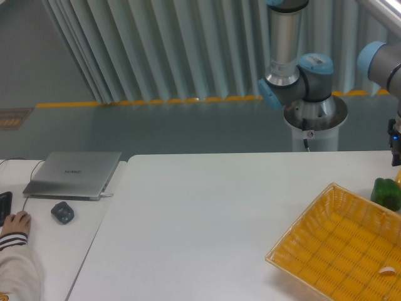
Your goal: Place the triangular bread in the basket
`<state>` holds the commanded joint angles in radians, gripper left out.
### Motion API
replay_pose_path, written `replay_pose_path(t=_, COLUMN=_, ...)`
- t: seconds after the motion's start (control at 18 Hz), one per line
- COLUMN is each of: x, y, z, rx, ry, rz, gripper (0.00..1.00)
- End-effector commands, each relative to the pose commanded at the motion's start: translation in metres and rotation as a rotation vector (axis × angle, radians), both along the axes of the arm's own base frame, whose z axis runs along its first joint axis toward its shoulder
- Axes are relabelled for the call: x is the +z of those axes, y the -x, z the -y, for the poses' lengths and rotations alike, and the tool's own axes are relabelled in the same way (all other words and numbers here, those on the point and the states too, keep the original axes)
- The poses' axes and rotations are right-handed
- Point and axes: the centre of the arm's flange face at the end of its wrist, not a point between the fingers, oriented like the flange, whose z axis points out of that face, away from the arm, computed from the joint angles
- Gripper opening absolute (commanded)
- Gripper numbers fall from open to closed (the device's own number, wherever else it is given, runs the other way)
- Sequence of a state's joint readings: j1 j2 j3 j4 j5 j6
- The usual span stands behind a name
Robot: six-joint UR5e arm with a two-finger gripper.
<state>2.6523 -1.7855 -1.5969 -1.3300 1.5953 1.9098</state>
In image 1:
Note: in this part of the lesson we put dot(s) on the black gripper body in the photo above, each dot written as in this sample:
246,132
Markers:
394,140

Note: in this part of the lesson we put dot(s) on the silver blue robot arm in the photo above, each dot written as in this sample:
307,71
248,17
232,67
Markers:
303,86

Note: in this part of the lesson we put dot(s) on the cream sleeved forearm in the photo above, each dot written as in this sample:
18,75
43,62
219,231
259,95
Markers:
19,276

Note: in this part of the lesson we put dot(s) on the yellow woven basket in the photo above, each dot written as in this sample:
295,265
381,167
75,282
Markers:
337,246

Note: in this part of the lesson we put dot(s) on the small bread piece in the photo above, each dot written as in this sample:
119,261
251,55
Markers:
387,271

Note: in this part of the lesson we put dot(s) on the person hand on mouse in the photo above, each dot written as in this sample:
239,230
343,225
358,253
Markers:
17,223

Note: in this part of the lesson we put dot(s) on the yellow fruit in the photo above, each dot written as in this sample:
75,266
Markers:
398,178

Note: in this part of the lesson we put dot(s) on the green bell pepper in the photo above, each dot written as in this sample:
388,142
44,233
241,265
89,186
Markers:
386,193

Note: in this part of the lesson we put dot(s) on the grey pleated curtain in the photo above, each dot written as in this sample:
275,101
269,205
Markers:
163,50

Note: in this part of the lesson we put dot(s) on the silver closed laptop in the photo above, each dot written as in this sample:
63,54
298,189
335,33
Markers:
73,175

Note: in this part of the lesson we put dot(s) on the black small device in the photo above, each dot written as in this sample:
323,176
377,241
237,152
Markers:
63,212

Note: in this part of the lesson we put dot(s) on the floor warning sticker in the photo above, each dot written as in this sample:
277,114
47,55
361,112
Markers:
13,118

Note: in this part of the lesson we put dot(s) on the black keyboard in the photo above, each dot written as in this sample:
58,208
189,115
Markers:
5,206

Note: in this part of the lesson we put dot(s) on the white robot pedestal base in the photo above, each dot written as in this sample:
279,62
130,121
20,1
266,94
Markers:
315,126

